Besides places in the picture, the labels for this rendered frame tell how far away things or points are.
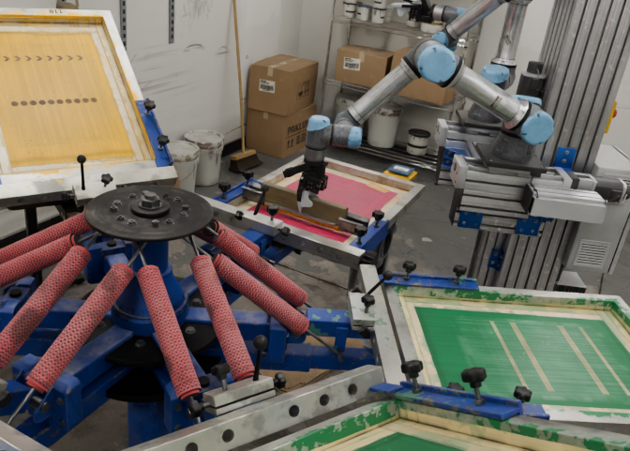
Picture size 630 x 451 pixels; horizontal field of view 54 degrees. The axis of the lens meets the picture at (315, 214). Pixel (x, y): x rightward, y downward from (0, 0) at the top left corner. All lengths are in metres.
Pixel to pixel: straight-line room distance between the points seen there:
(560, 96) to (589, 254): 0.70
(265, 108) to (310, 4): 1.24
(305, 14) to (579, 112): 4.08
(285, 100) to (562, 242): 3.23
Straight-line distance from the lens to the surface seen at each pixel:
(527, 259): 2.84
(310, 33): 6.30
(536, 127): 2.24
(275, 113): 5.54
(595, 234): 2.82
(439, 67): 2.10
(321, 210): 2.26
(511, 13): 2.96
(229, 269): 1.49
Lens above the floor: 1.97
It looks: 25 degrees down
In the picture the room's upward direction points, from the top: 7 degrees clockwise
